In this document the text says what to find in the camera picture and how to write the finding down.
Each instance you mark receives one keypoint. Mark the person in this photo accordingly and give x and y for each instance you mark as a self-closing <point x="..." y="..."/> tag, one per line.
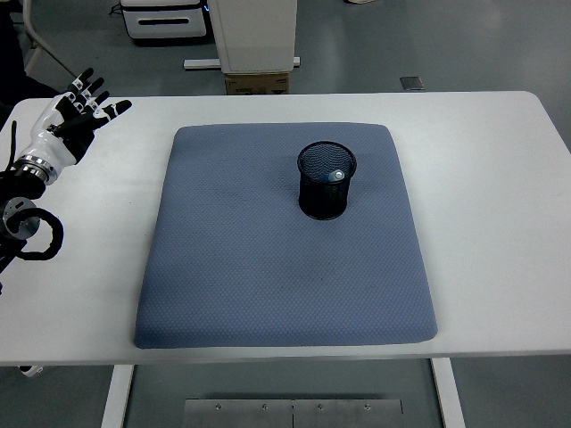
<point x="11" y="67"/>

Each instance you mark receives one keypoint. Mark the blue marker with clear cap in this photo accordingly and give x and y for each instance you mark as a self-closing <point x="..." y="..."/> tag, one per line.
<point x="337" y="175"/>

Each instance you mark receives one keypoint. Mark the grey floor outlet plate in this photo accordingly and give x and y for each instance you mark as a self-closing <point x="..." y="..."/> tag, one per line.
<point x="411" y="83"/>

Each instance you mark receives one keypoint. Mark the white pedestal base bar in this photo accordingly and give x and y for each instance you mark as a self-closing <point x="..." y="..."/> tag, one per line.
<point x="201" y="64"/>

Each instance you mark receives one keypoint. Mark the white table leg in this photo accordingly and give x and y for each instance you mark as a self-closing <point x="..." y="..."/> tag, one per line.
<point x="448" y="397"/>
<point x="117" y="397"/>

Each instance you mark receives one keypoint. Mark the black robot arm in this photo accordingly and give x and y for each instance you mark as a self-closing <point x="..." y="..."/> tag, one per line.
<point x="22" y="183"/>

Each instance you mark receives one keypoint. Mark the white cabinet with dark slot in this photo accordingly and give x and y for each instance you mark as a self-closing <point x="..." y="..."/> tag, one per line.
<point x="163" y="20"/>

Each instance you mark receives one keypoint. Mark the black mesh pen holder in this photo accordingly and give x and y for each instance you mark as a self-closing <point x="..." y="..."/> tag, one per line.
<point x="323" y="200"/>

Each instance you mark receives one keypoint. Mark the brown cardboard box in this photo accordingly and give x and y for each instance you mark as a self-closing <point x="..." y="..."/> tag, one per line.
<point x="256" y="84"/>

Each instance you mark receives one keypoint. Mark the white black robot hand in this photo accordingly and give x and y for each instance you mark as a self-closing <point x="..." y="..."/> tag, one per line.
<point x="47" y="138"/>

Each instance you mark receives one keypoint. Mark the small white object under table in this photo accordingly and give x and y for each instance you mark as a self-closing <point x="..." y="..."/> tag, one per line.
<point x="30" y="371"/>

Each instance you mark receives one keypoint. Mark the grey chair with white frame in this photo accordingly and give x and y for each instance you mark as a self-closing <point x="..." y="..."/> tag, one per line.
<point x="40" y="42"/>

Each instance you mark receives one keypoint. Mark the blue-grey textured mat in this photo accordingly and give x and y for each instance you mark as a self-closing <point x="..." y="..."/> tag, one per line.
<point x="245" y="276"/>

